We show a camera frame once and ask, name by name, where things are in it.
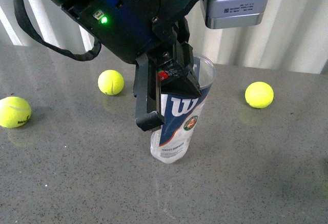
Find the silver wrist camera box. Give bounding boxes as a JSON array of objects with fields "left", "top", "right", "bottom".
[{"left": 202, "top": 0, "right": 268, "bottom": 29}]

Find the yellow tennis ball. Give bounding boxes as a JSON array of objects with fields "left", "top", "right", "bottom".
[
  {"left": 98, "top": 70, "right": 124, "bottom": 96},
  {"left": 1, "top": 96, "right": 32, "bottom": 128},
  {"left": 245, "top": 82, "right": 274, "bottom": 109}
]

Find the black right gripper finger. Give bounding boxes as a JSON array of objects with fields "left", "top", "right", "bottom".
[
  {"left": 133, "top": 54, "right": 165, "bottom": 132},
  {"left": 160, "top": 42, "right": 201, "bottom": 98}
]

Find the left yellow tennis ball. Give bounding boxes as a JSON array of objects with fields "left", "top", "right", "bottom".
[{"left": 1, "top": 96, "right": 32, "bottom": 128}]

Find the middle yellow tennis ball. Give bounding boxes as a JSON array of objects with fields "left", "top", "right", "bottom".
[{"left": 98, "top": 70, "right": 124, "bottom": 96}]

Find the clear Wilson tennis can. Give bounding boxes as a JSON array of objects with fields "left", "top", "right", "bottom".
[{"left": 150, "top": 55, "right": 215, "bottom": 164}]

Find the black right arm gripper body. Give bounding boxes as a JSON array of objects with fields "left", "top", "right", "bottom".
[{"left": 133, "top": 0, "right": 199, "bottom": 80}]

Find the black camera cable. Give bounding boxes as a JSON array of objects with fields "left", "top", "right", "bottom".
[{"left": 9, "top": 0, "right": 103, "bottom": 62}]

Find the far right yellow tennis ball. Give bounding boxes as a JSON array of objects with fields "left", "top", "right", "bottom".
[{"left": 245, "top": 82, "right": 274, "bottom": 109}]

